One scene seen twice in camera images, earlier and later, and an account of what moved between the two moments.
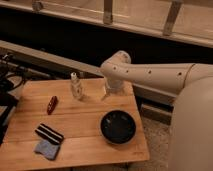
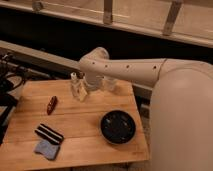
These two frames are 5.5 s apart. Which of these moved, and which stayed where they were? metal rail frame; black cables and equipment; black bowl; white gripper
Moved: white gripper
Stayed: black cables and equipment; black bowl; metal rail frame
